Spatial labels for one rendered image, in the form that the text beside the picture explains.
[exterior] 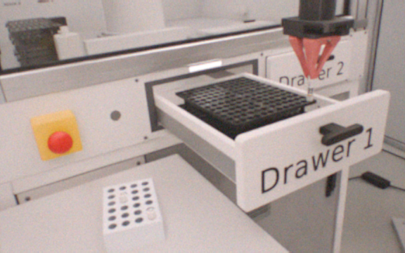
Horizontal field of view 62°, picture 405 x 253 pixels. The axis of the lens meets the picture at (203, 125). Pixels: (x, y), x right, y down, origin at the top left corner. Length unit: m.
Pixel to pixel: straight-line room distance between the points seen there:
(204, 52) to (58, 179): 0.40
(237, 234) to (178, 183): 0.18
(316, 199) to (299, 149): 0.74
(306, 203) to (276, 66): 0.53
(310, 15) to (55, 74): 0.44
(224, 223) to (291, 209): 0.63
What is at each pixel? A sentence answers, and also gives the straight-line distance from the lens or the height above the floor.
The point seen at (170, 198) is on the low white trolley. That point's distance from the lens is 0.61.
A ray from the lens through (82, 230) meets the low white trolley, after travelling 0.59.
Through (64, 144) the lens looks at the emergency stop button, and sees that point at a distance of 0.61.
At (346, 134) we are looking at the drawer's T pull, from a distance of 0.49.
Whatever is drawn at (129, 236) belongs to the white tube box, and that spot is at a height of 0.78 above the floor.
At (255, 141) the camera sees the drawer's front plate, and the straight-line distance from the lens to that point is 0.43.
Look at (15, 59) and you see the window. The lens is 0.66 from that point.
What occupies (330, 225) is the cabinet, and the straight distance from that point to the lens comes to 1.37.
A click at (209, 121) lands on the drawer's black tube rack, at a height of 0.87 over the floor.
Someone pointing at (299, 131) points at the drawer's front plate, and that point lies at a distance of 0.47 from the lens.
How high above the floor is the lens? 1.11
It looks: 23 degrees down
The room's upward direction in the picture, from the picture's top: 5 degrees counter-clockwise
